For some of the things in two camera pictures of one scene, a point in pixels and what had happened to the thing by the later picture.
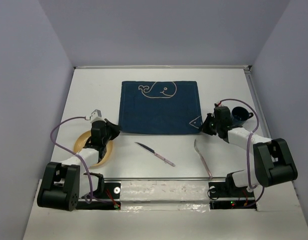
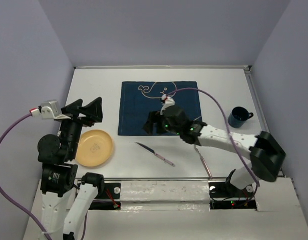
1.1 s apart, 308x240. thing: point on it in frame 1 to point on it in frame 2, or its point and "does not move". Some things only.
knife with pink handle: [155, 154] does not move
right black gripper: [204, 127] to [148, 124]
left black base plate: [111, 190] does not move
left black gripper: [114, 128] to [94, 109]
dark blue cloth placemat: [160, 107] does not move
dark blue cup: [239, 115] does not move
